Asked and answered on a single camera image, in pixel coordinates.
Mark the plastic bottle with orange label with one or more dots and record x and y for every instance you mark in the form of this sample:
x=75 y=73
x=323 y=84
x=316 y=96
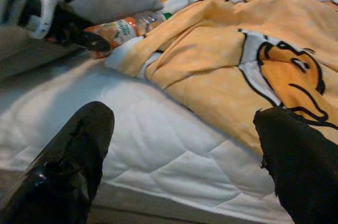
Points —
x=118 y=31

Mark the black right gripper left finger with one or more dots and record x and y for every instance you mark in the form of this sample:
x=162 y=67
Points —
x=66 y=171

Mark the yellow duck print blanket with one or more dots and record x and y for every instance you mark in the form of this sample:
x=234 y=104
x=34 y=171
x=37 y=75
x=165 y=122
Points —
x=200 y=57

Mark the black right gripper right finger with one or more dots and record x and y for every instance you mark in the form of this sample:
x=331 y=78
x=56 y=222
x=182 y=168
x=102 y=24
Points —
x=303 y=171

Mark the white quilted mattress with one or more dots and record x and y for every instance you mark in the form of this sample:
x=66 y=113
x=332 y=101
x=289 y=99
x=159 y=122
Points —
x=158 y=142

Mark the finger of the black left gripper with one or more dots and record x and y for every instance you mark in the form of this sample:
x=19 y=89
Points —
x=96 y=43

